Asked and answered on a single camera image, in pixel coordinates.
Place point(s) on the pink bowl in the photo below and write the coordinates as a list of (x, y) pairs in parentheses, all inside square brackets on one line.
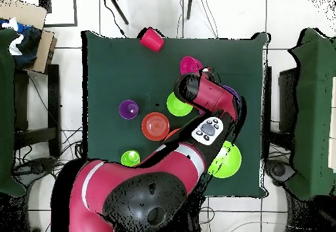
[(189, 65)]

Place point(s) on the large purple bowl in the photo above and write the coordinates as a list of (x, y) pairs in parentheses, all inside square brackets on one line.
[(232, 91)]

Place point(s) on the red cup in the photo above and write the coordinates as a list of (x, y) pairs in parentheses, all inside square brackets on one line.
[(151, 39)]

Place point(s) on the small orange bowl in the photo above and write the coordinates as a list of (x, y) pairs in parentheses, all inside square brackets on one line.
[(155, 126)]

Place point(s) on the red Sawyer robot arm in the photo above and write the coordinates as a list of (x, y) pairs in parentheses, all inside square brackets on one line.
[(131, 190)]

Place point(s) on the small green bowl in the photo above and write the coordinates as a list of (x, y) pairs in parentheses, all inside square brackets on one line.
[(177, 108)]

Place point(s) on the black tripod leg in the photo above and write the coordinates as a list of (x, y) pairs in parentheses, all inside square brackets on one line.
[(189, 8), (119, 11)]

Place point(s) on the large orange-red bowl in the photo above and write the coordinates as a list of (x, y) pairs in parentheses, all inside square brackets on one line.
[(172, 133)]

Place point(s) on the purple cup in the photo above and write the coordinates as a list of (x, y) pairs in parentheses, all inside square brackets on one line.
[(127, 108)]

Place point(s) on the large green bowl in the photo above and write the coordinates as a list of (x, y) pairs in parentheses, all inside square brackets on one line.
[(228, 161)]

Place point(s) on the dark green tablecloth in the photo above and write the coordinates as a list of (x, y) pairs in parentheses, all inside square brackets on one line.
[(110, 58)]

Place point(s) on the green cloth covered table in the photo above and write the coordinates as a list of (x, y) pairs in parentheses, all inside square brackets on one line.
[(6, 111), (312, 111)]

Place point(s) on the green cup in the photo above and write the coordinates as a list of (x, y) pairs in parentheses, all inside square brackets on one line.
[(128, 158)]

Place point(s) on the blue and white cloth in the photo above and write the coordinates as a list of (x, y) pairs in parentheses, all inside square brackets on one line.
[(29, 45)]

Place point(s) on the cardboard box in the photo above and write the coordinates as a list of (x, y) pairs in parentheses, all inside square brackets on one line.
[(23, 12)]

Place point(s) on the black rectangular frame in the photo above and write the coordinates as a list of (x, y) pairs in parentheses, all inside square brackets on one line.
[(75, 11)]

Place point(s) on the black stool frame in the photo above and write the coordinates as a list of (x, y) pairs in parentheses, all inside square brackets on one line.
[(53, 111)]

